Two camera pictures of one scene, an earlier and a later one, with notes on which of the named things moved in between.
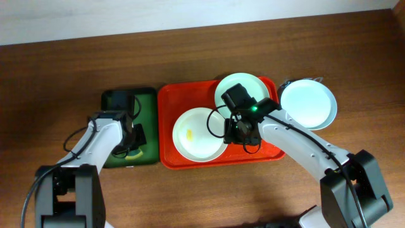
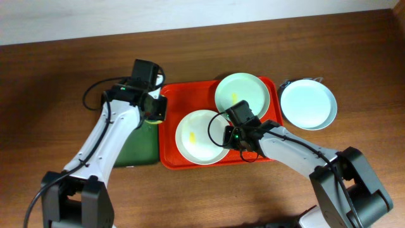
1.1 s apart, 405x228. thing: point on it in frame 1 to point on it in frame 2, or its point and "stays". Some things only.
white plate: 198,135 stays
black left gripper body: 139,136 to 155,108
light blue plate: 309,103 stays
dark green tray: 149,118 stays
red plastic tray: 177,97 stays
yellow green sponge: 134,154 to 154,121
